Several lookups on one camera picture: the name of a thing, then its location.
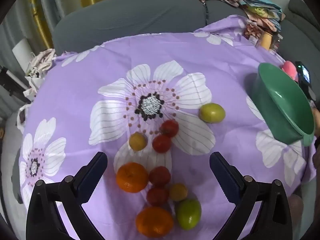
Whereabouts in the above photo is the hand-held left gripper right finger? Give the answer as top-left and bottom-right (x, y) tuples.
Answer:
(209, 151), (293, 240)

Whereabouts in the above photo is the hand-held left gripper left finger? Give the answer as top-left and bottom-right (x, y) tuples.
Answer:
(26, 151), (108, 240)

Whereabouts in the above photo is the green plastic bowl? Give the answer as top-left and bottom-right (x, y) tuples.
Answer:
(251, 62), (316, 147)

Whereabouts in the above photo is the orange mandarin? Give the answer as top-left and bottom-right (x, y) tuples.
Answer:
(116, 162), (149, 193)
(136, 206), (174, 238)

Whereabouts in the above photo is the small yellow fruit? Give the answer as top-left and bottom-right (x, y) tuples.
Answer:
(169, 183), (188, 202)
(129, 132), (147, 152)

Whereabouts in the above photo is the green round fruit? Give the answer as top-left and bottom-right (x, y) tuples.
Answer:
(177, 199), (202, 230)
(199, 102), (226, 123)

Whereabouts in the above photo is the red tomato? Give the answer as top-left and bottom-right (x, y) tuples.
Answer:
(160, 119), (179, 138)
(149, 166), (172, 187)
(152, 134), (172, 153)
(146, 186), (170, 207)

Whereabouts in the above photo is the pink plush toy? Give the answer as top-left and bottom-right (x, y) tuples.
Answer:
(281, 60), (299, 82)

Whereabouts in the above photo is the yellow bottle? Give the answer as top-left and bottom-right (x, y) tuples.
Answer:
(259, 31), (273, 50)

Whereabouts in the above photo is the clear dried fruit box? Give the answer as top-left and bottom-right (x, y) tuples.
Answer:
(244, 22), (263, 45)

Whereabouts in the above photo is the purple floral tablecloth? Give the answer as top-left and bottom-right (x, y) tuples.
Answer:
(16, 15), (317, 240)

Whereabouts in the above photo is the white plastic bag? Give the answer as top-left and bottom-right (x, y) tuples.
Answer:
(16, 104), (32, 133)

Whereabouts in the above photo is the white tote bag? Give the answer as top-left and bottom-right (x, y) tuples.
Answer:
(24, 49), (57, 103)

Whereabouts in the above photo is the black stand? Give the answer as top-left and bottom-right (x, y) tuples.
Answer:
(0, 66), (30, 103)

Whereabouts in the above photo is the grey ribbed sofa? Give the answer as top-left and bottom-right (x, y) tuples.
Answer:
(52, 0), (250, 55)

